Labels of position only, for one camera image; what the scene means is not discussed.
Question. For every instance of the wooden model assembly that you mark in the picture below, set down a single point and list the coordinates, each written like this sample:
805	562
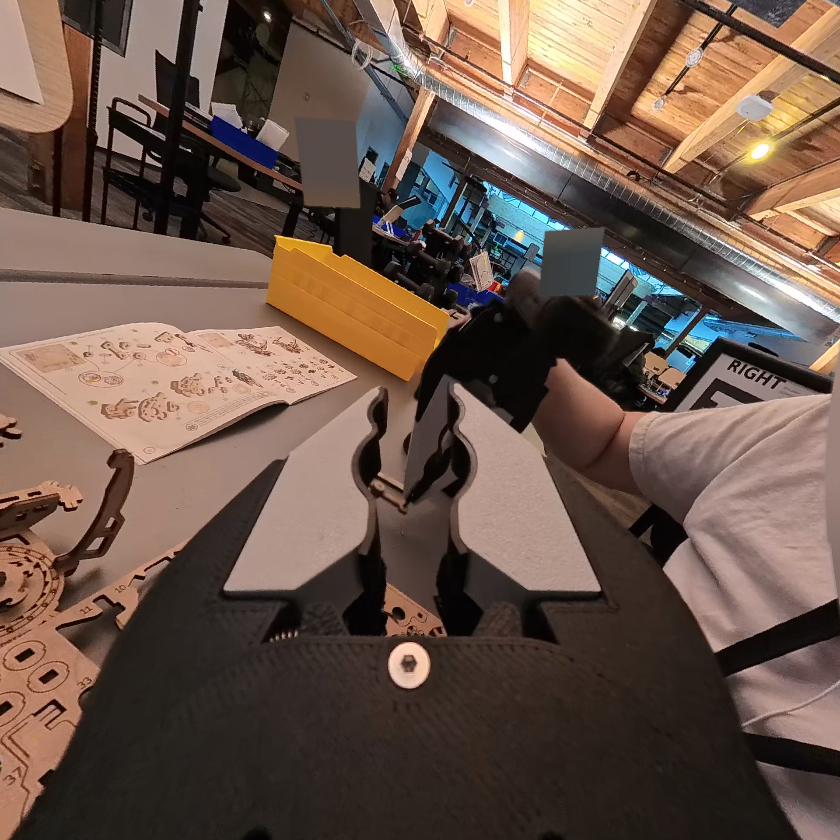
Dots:
19	577

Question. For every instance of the light wooden board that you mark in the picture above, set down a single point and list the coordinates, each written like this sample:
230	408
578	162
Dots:
56	79

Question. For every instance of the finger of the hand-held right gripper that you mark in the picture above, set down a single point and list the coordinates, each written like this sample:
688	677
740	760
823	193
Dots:
426	433

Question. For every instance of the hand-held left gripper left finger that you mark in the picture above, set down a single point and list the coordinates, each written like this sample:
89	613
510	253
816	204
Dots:
302	525

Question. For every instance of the dumbbell rack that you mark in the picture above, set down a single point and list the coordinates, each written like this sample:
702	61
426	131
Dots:
433	262

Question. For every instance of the black metal pole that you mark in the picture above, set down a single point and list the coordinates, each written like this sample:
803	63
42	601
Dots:
177	98

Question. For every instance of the person's right forearm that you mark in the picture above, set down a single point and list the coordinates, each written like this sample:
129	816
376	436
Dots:
584	426

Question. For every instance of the open instruction booklet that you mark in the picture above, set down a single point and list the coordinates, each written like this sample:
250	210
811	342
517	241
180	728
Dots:
164	387

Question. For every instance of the black framed marker sign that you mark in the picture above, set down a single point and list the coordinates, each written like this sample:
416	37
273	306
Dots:
741	380

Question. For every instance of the black office chair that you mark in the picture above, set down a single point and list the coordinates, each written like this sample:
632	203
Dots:
216	180

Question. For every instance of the small wooden key-shaped part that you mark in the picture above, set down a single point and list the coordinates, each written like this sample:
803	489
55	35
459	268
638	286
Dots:
387	491

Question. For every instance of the brown office desk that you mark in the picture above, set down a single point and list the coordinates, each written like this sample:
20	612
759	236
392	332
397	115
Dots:
289	178

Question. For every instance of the wooden sheet with round parts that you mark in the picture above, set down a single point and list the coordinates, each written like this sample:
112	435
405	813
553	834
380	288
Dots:
39	689

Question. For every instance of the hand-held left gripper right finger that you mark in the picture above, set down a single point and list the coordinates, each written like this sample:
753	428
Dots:
518	525

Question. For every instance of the printed paper poster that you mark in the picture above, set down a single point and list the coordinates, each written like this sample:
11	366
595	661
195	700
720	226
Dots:
16	46

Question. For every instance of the round ceiling lamp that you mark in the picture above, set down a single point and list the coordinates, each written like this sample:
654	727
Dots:
760	150

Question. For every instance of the blue plastic bin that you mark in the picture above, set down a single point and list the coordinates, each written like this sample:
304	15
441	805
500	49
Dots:
246	148

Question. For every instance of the white ceiling sensor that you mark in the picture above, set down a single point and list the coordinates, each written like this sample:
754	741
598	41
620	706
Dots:
754	107

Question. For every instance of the person's right hand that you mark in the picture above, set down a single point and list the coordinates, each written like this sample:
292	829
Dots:
584	334

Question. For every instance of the yellow plastic bin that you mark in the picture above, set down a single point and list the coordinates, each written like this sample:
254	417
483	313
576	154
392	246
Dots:
354	308

